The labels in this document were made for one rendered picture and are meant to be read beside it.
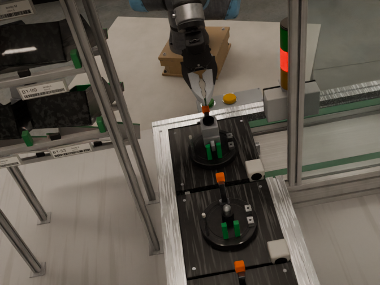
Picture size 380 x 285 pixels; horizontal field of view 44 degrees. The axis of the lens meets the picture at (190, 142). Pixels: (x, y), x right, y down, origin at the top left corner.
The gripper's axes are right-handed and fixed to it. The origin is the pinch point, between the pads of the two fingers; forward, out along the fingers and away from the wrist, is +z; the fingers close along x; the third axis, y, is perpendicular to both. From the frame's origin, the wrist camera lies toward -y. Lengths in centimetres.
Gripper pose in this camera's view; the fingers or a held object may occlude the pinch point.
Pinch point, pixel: (204, 100)
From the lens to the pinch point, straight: 120.4
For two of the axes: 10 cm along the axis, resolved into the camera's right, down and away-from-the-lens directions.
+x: -9.8, 1.8, 0.2
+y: 0.1, -0.3, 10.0
